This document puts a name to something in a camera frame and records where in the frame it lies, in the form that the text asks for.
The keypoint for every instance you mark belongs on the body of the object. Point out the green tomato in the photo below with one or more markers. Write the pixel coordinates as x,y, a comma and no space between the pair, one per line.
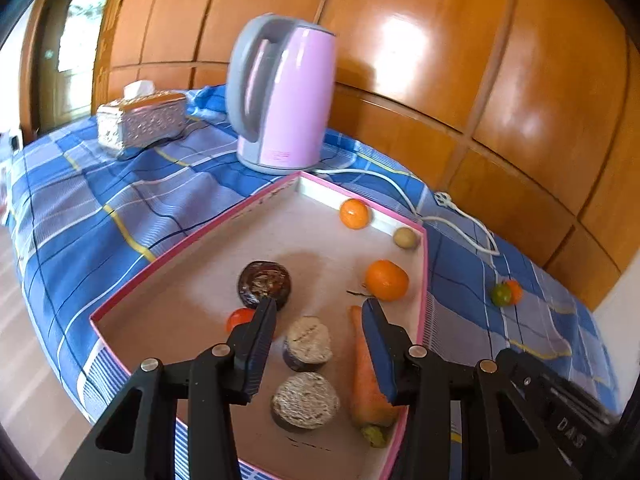
501,295

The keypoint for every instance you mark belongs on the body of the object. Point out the orange carrot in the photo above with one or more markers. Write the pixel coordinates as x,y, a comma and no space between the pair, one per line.
369,410

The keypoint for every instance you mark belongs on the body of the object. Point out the wooden door with glass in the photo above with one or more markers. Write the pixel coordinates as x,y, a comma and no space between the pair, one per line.
57,62

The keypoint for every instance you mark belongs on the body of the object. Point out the dark round eggplant end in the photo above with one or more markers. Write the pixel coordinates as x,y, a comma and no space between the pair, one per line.
260,279

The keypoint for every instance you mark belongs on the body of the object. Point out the pink electric kettle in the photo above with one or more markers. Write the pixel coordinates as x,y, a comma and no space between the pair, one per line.
279,92

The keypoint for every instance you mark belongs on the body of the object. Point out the silver patterned tissue box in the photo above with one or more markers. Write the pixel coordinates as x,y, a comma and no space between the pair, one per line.
140,121

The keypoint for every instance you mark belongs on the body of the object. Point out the red tomato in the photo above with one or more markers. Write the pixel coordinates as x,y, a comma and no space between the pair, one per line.
238,317

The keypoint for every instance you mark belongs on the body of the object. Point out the orange mandarin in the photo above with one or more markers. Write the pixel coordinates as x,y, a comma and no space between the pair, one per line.
516,291
354,214
386,280

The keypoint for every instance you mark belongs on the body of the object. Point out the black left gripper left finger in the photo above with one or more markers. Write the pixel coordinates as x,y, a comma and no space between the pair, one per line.
226,374

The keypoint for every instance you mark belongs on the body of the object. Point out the small beige potato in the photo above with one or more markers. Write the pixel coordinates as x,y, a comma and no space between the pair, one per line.
406,238

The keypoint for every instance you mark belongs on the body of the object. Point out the blue plaid tablecloth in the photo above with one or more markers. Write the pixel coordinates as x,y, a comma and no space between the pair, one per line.
83,223

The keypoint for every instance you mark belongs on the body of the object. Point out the pink shallow tray box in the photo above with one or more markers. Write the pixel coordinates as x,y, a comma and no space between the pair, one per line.
177,308

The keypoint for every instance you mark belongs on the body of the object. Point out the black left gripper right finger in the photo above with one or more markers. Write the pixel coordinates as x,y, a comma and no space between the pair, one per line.
409,375

